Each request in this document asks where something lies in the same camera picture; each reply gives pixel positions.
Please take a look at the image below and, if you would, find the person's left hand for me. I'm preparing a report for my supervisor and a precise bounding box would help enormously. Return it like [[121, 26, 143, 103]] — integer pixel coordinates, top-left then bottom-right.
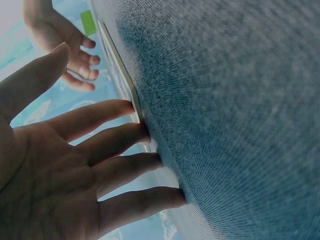
[[0, 41, 187, 240]]

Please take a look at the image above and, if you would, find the person's right hand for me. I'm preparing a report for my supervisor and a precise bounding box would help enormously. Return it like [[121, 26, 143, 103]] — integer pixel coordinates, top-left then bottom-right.
[[21, 0, 101, 93]]

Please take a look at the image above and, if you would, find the green rectangular piece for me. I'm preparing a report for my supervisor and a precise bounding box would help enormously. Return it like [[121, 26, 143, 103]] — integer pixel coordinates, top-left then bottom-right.
[[79, 10, 98, 39]]

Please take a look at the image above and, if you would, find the thin white flat board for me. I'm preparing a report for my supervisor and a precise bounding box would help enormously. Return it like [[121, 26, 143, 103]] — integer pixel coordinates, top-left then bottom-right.
[[97, 20, 146, 125]]

